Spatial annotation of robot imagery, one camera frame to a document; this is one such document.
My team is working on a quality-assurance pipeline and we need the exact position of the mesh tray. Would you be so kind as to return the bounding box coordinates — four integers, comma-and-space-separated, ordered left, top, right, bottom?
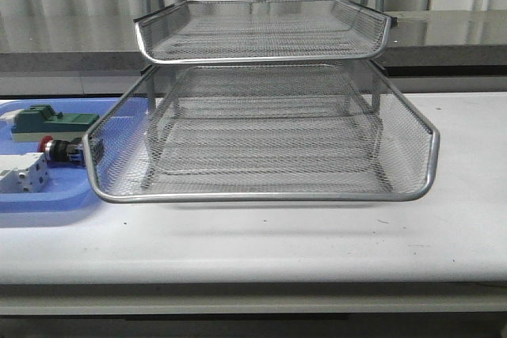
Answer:
83, 60, 440, 203
134, 0, 394, 65
147, 94, 383, 193

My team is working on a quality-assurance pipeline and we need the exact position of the red emergency push button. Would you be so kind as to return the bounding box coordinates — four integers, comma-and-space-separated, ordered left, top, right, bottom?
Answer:
38, 135, 86, 166

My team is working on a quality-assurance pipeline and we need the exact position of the blue plastic tray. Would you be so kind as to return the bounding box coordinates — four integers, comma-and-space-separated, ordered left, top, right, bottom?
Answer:
1, 97, 148, 212

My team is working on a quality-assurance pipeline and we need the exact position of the grey stone counter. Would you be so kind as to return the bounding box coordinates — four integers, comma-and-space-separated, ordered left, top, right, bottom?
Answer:
1, 10, 506, 97

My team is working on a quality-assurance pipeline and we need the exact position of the green terminal block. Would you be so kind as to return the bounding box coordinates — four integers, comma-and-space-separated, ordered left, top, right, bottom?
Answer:
1, 104, 99, 142

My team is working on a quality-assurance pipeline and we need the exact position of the white circuit breaker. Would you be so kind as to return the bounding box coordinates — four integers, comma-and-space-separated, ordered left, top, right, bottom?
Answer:
1, 153, 49, 193

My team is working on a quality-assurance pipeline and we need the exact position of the grey metal rack frame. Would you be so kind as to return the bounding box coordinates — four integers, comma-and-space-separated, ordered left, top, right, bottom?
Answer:
140, 0, 399, 188

